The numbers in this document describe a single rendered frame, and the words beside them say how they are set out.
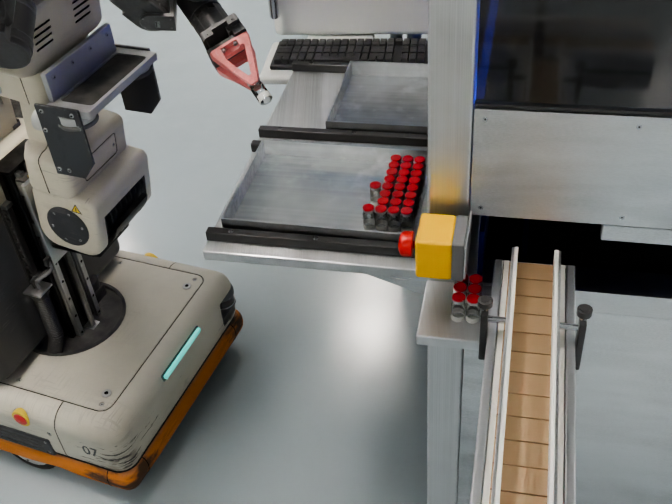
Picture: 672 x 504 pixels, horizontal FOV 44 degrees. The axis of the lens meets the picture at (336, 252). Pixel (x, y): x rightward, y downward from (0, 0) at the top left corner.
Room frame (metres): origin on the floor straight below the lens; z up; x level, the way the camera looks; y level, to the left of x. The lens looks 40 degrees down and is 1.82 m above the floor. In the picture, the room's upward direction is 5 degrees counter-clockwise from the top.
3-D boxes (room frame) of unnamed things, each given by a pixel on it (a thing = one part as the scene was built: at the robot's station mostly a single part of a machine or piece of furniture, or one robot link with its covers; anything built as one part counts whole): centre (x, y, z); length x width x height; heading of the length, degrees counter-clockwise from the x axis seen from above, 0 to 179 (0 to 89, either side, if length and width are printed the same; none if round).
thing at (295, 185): (1.27, 0.00, 0.90); 0.34 x 0.26 x 0.04; 74
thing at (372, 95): (1.57, -0.20, 0.90); 0.34 x 0.26 x 0.04; 75
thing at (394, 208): (1.23, -0.13, 0.90); 0.18 x 0.02 x 0.05; 164
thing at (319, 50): (1.97, -0.08, 0.82); 0.40 x 0.14 x 0.02; 79
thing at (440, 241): (0.97, -0.16, 0.99); 0.08 x 0.07 x 0.07; 75
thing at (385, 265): (1.42, -0.09, 0.87); 0.70 x 0.48 x 0.02; 165
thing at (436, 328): (0.94, -0.19, 0.87); 0.14 x 0.13 x 0.02; 75
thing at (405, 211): (1.22, -0.15, 0.90); 0.18 x 0.02 x 0.05; 164
